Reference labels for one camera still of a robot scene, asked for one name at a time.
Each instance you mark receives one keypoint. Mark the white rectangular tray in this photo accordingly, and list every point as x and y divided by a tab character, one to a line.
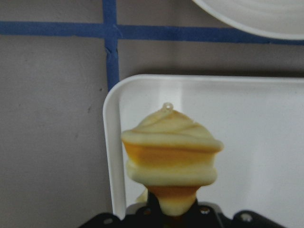
260	120

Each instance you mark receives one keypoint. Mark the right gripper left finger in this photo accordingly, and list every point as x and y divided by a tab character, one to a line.
103	220

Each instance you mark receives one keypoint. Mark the sliced yellow bread loaf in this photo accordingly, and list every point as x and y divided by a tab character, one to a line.
172	156

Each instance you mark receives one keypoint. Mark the white round plate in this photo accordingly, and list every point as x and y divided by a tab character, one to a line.
280	19

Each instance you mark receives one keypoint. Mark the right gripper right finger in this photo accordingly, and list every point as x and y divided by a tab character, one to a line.
251	219

